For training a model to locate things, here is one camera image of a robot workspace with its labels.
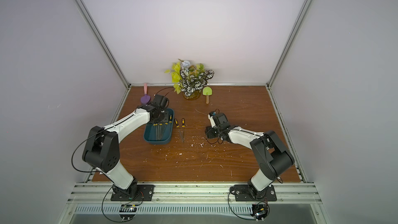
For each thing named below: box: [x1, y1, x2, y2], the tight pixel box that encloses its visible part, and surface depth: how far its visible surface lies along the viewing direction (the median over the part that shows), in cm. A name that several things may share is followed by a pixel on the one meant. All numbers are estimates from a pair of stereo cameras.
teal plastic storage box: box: [143, 108, 175, 145], surface depth 96 cm
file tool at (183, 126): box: [181, 117, 186, 143], surface depth 99 cm
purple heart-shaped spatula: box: [140, 82, 151, 105], surface depth 116 cm
